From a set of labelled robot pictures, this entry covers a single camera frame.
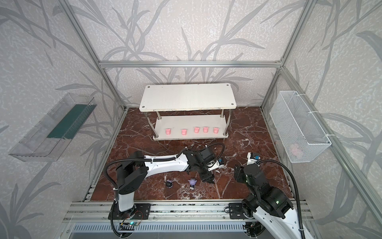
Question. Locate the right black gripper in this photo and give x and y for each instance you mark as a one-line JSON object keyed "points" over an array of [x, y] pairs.
{"points": [[238, 173]]}

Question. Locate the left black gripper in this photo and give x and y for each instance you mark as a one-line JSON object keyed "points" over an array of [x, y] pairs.
{"points": [[204, 173]]}

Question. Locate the purple figure toy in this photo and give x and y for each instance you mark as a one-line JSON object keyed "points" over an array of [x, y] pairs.
{"points": [[192, 183]]}

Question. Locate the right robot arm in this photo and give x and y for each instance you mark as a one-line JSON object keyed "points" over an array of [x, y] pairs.
{"points": [[270, 206]]}

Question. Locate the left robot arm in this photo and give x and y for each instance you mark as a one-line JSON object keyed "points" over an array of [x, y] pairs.
{"points": [[132, 172]]}

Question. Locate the white two-tier shelf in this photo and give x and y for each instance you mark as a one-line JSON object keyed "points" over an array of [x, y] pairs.
{"points": [[186, 106]]}

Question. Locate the dark round toy left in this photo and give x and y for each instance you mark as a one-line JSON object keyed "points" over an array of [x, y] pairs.
{"points": [[169, 183]]}

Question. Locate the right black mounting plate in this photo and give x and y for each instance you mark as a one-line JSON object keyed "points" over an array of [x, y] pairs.
{"points": [[236, 211]]}

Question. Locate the black mounting plate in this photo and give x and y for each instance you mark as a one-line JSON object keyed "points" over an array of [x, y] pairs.
{"points": [[236, 211], [138, 212]]}

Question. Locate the pink toy in basket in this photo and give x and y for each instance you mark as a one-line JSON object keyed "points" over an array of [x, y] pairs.
{"points": [[296, 151]]}

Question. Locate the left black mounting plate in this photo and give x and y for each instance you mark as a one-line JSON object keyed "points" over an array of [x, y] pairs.
{"points": [[138, 212]]}

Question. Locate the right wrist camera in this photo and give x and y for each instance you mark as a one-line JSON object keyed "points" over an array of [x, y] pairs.
{"points": [[253, 158]]}

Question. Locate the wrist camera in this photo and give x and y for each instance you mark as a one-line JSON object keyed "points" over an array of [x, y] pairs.
{"points": [[218, 164], [253, 158]]}

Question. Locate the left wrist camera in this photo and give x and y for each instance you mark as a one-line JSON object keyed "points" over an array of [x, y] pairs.
{"points": [[218, 164]]}

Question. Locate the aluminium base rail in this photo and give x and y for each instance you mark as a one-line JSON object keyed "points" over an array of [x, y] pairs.
{"points": [[159, 211]]}

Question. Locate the white wire mesh basket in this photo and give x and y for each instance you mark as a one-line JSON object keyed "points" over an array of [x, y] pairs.
{"points": [[296, 124]]}

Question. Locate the aluminium frame crossbar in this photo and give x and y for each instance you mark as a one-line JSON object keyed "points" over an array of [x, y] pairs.
{"points": [[189, 64]]}

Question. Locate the clear plastic wall bin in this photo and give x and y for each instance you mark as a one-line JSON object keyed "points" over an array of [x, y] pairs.
{"points": [[47, 140]]}

